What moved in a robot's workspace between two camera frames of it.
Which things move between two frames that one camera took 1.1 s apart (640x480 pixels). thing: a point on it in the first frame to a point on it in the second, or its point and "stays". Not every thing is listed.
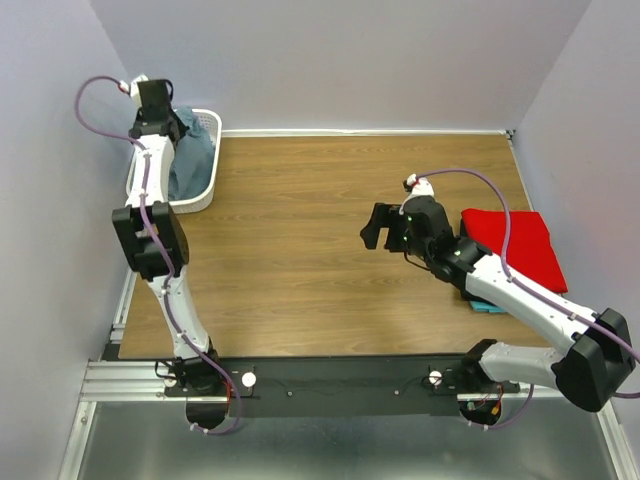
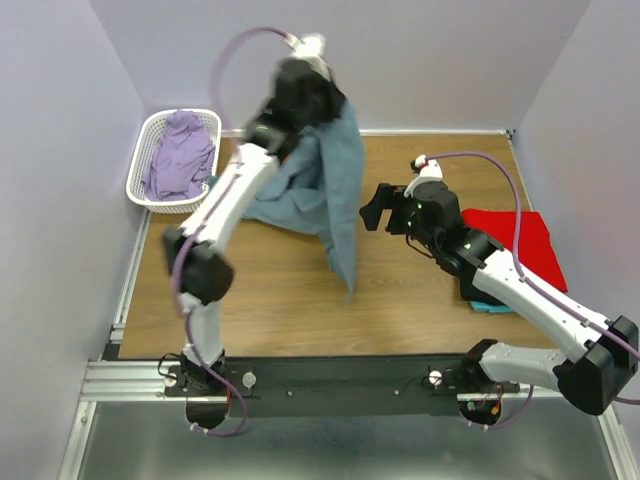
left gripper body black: [174, 117] to [320, 104]
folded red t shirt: [529, 254] stays
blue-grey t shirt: [192, 167] to [318, 187]
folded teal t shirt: [482, 307] stays
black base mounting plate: [346, 386] stays
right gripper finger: [386, 215] to [388, 196]
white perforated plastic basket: [193, 203] stays
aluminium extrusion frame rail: [111, 380] stays
